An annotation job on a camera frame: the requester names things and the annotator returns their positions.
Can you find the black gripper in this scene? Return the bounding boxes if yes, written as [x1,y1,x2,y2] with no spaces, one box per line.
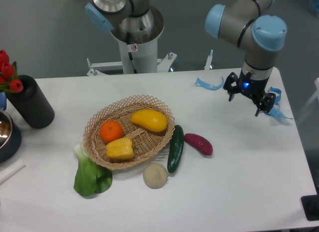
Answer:
[223,69,276,117]

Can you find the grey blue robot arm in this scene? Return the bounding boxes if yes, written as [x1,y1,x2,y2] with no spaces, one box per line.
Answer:
[85,0,287,117]

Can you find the woven wicker basket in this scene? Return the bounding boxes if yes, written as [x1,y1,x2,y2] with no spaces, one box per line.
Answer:
[83,95,175,172]

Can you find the yellow bell pepper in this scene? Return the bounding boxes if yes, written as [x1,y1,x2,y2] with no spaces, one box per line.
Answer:
[106,137,135,160]

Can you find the blue tape strip right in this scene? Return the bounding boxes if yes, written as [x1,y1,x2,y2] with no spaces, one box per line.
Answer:
[264,87,293,120]

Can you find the blue tape strip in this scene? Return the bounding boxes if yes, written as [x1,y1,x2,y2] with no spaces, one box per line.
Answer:
[264,87,293,120]
[194,77,225,91]

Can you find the blue tape strip left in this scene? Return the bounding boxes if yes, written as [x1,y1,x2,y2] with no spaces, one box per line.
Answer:
[194,77,225,91]

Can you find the purple sweet potato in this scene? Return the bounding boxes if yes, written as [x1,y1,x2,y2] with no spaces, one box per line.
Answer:
[184,133,213,156]

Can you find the green cucumber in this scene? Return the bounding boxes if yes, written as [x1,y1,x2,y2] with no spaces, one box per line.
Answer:
[167,125,184,173]

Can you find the yellow mango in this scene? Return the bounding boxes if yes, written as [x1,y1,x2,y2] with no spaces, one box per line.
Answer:
[131,109,168,132]

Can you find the black device at edge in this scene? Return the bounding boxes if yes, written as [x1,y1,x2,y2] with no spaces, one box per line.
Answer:
[301,195,319,221]

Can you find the orange fruit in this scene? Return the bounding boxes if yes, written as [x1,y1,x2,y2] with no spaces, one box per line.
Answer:
[99,120,124,143]

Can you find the green bok choy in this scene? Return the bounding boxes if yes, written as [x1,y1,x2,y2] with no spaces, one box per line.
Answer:
[72,143,113,197]

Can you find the black cylindrical vase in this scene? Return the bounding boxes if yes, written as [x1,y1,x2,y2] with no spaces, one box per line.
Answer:
[5,75,55,129]

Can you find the white flat stick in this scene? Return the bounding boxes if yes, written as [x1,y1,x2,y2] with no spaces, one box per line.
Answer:
[0,159,26,184]

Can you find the red tulip flowers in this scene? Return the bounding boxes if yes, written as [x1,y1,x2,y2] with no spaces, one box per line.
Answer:
[0,49,23,93]

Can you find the dark metal bowl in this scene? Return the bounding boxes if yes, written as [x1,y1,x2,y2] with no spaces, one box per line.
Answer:
[0,109,22,163]

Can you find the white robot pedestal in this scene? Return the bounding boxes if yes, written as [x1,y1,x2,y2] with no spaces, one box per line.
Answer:
[86,7,215,77]

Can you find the black base cable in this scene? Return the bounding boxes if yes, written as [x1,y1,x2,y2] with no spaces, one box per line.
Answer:
[125,31,138,74]

